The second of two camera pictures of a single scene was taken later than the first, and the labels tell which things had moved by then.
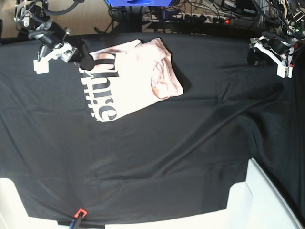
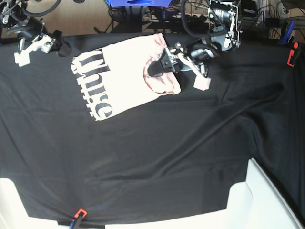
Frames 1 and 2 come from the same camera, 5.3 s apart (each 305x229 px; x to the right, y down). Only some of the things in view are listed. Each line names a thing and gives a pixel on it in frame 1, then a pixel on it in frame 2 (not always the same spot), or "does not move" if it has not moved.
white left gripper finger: [253, 57] → [156, 68]
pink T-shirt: [128, 77] does not move
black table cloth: [179, 156] does not move
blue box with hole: [138, 3] does not move
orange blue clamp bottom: [80, 214] does not move
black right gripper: [50, 36] → [30, 27]
